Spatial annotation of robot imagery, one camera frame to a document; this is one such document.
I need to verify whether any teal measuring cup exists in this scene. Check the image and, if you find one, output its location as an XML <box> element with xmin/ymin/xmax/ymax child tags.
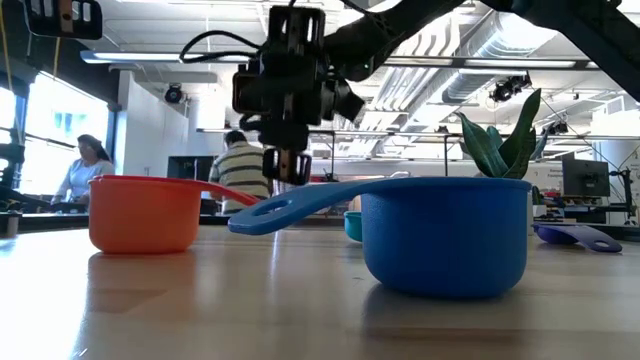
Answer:
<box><xmin>343</xmin><ymin>210</ymin><xmax>364</xmax><ymax>243</ymax></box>

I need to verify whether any purple measuring cup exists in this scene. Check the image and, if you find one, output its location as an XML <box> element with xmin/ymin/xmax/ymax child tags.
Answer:
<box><xmin>531</xmin><ymin>222</ymin><xmax>624</xmax><ymax>254</ymax></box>

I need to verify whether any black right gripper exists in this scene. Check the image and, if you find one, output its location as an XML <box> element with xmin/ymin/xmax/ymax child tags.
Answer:
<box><xmin>231</xmin><ymin>4</ymin><xmax>332</xmax><ymax>187</ymax></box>

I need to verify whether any orange measuring cup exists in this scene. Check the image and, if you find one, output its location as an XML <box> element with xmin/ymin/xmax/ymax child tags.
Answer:
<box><xmin>88</xmin><ymin>174</ymin><xmax>261</xmax><ymax>254</ymax></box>

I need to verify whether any black computer monitor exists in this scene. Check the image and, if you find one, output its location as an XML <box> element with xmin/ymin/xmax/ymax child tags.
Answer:
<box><xmin>561</xmin><ymin>158</ymin><xmax>612</xmax><ymax>198</ymax></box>

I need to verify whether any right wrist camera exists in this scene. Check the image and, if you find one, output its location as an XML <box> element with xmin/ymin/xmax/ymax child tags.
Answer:
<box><xmin>324</xmin><ymin>77</ymin><xmax>367</xmax><ymax>124</ymax></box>

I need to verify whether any silver ventilation duct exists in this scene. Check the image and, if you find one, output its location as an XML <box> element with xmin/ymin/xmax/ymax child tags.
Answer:
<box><xmin>441</xmin><ymin>11</ymin><xmax>559</xmax><ymax>104</ymax></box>

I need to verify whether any black ceiling spotlight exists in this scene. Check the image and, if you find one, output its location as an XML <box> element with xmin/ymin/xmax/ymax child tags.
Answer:
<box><xmin>488</xmin><ymin>73</ymin><xmax>533</xmax><ymax>104</ymax></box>
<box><xmin>544</xmin><ymin>119</ymin><xmax>571</xmax><ymax>137</ymax></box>
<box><xmin>163</xmin><ymin>83</ymin><xmax>185</xmax><ymax>106</ymax></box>

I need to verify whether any long ceiling light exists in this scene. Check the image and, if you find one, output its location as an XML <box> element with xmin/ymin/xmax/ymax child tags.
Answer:
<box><xmin>383</xmin><ymin>55</ymin><xmax>599</xmax><ymax>70</ymax></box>
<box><xmin>79</xmin><ymin>49</ymin><xmax>251</xmax><ymax>66</ymax></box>

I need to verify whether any green snake plant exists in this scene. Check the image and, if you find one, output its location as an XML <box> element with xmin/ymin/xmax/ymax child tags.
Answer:
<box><xmin>455</xmin><ymin>88</ymin><xmax>544</xmax><ymax>180</ymax></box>

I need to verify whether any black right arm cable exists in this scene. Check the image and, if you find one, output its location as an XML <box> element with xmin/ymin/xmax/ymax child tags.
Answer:
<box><xmin>179</xmin><ymin>29</ymin><xmax>264</xmax><ymax>64</ymax></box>

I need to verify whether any blue measuring cup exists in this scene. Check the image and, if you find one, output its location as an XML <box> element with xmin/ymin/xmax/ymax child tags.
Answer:
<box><xmin>227</xmin><ymin>176</ymin><xmax>533</xmax><ymax>300</ymax></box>

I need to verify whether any person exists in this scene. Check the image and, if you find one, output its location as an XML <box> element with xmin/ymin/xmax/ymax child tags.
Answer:
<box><xmin>51</xmin><ymin>133</ymin><xmax>117</xmax><ymax>207</ymax></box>
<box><xmin>208</xmin><ymin>129</ymin><xmax>275</xmax><ymax>216</ymax></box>

